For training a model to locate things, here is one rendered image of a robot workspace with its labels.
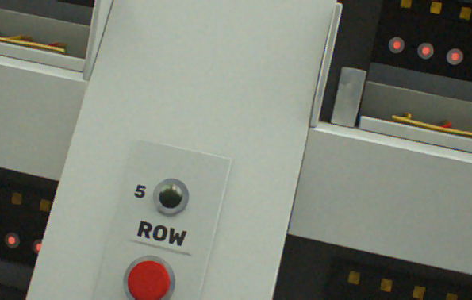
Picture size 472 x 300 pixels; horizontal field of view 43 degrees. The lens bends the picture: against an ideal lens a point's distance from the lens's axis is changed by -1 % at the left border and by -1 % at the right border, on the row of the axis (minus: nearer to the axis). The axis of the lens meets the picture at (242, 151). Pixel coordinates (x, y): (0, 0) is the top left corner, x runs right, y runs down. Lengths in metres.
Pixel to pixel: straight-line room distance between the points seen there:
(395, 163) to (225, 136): 0.07
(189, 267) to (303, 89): 0.08
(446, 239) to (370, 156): 0.04
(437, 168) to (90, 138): 0.14
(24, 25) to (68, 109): 0.10
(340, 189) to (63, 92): 0.12
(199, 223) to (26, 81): 0.10
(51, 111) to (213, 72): 0.07
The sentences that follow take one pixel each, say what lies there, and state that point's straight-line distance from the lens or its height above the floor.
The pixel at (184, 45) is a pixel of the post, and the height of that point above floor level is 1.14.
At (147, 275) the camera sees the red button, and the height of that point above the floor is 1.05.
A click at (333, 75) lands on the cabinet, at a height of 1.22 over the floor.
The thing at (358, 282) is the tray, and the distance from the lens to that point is 0.40.
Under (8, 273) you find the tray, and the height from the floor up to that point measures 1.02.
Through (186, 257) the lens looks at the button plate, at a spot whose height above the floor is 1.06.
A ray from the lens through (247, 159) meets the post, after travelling 0.24.
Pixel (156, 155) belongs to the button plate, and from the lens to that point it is 0.25.
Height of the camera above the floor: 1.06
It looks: 11 degrees up
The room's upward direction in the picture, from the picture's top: 13 degrees clockwise
